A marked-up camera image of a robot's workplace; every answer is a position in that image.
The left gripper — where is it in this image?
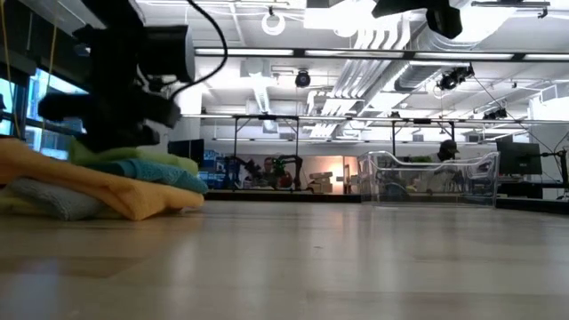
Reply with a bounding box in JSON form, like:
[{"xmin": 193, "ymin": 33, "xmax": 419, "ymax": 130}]
[{"xmin": 37, "ymin": 84, "xmax": 183, "ymax": 155}]

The green microfiber towel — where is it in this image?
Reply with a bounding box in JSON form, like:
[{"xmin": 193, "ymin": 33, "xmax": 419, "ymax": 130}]
[{"xmin": 68, "ymin": 138, "xmax": 200, "ymax": 177}]

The teal microfiber towel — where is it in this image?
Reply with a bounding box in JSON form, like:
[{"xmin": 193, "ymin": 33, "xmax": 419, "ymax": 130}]
[{"xmin": 86, "ymin": 158, "xmax": 209, "ymax": 195}]

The orange microfiber towel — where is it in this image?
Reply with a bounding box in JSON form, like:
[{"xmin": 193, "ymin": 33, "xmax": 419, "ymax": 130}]
[{"xmin": 0, "ymin": 137, "xmax": 205, "ymax": 222}]

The grey microfiber towel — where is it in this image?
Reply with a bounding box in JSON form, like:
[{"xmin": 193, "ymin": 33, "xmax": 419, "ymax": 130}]
[{"xmin": 6, "ymin": 177, "xmax": 107, "ymax": 222}]

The yellow microfiber towel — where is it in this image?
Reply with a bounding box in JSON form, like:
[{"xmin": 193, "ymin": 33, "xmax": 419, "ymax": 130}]
[{"xmin": 0, "ymin": 185, "xmax": 125, "ymax": 220}]

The dark computer monitor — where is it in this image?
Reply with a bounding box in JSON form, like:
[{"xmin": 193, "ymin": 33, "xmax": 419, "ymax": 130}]
[
  {"xmin": 495, "ymin": 140, "xmax": 543, "ymax": 176},
  {"xmin": 167, "ymin": 138, "xmax": 205, "ymax": 168}
]

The person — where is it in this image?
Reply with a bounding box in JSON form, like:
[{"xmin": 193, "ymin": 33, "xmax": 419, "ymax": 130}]
[
  {"xmin": 260, "ymin": 156, "xmax": 279, "ymax": 188},
  {"xmin": 429, "ymin": 139, "xmax": 461, "ymax": 164}
]

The black background robot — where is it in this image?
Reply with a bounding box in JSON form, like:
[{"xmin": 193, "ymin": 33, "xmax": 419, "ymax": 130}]
[{"xmin": 224, "ymin": 154, "xmax": 306, "ymax": 191}]

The clear plastic bin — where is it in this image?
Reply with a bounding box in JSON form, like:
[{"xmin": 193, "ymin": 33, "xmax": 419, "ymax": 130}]
[{"xmin": 357, "ymin": 149, "xmax": 501, "ymax": 209}]

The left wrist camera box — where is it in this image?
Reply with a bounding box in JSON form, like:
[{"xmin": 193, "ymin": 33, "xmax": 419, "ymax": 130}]
[{"xmin": 144, "ymin": 25, "xmax": 196, "ymax": 84}]

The yellow extension cable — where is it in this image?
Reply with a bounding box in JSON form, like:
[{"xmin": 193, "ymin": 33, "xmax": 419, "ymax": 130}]
[{"xmin": 0, "ymin": 0, "xmax": 60, "ymax": 139}]

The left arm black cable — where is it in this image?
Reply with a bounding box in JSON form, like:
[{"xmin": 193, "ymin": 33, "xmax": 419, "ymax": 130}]
[{"xmin": 171, "ymin": 0, "xmax": 229, "ymax": 101}]

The black background workstation frame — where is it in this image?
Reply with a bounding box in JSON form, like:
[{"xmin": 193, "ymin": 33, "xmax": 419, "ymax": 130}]
[{"xmin": 233, "ymin": 114, "xmax": 303, "ymax": 190}]

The black ceiling-mounted camera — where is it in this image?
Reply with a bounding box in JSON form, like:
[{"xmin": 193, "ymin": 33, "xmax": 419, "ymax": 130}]
[{"xmin": 437, "ymin": 64, "xmax": 476, "ymax": 92}]

